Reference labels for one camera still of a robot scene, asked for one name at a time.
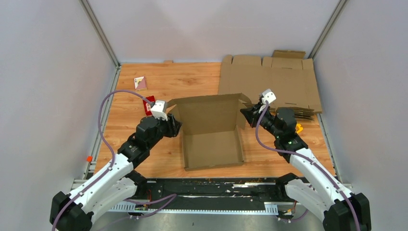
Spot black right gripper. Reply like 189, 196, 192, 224
240, 102, 281, 139

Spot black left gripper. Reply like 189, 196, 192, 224
148, 113, 183, 149

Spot brown cardboard box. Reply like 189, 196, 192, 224
167, 93, 251, 171

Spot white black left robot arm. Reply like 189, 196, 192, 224
50, 114, 182, 231

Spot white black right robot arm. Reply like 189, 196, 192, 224
240, 103, 372, 231

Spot red small box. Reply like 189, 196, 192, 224
142, 95, 155, 116

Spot pink white card box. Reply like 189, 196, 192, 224
134, 76, 147, 91

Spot yellow plastic tool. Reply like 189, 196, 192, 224
296, 124, 304, 134

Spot stack of flat cardboard boxes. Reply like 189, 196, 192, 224
218, 50, 322, 115

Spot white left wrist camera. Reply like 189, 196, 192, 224
150, 100, 168, 121

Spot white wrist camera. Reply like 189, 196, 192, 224
150, 100, 168, 121
259, 89, 276, 113

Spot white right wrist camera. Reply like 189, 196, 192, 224
259, 89, 276, 113

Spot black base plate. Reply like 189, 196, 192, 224
130, 177, 295, 212

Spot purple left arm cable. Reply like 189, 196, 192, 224
51, 90, 177, 231

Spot aluminium frame rails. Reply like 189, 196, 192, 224
57, 0, 367, 231

